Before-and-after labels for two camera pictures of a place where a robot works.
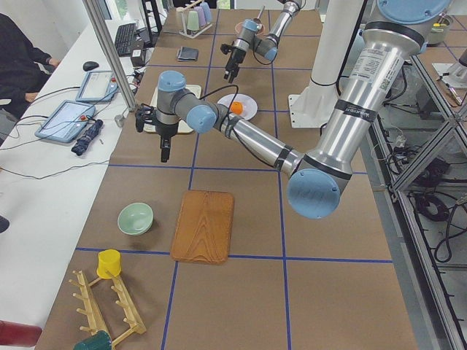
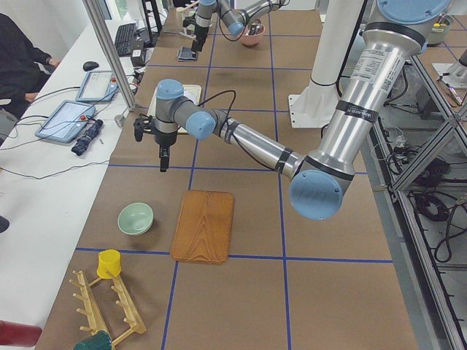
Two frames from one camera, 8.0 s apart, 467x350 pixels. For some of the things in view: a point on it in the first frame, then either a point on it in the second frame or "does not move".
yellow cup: x=109 y=259 does not move
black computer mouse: x=88 y=65 does not move
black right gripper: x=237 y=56 to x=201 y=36
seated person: x=24 y=68 does not move
